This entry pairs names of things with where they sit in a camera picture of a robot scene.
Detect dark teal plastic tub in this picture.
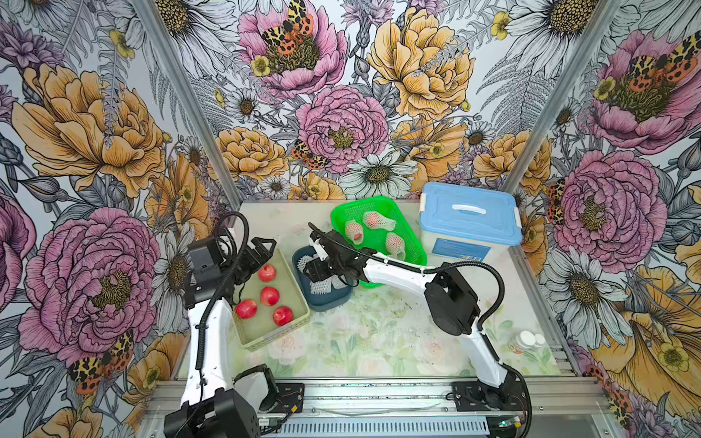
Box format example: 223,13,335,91
292,246,352,312

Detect blue lidded storage box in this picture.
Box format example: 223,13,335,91
418,182,523,263

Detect bright green plastic basket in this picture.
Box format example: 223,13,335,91
330,196,427,266

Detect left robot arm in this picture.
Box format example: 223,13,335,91
164,212,277,437

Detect pale green perforated basket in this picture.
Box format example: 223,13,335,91
232,248,310,350

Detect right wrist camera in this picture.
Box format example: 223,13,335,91
310,231,333,261

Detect bare red apple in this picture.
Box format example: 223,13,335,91
272,306,295,327
257,264,277,283
259,287,280,307
235,299,258,320

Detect white foam net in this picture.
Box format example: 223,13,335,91
332,276,348,289

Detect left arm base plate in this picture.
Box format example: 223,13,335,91
257,383,306,414

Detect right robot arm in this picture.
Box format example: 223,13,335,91
304,224,532,412

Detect netted apple in basket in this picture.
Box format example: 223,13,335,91
344,220,364,246
385,232,406,261

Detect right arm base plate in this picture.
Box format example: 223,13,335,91
451,381,529,412

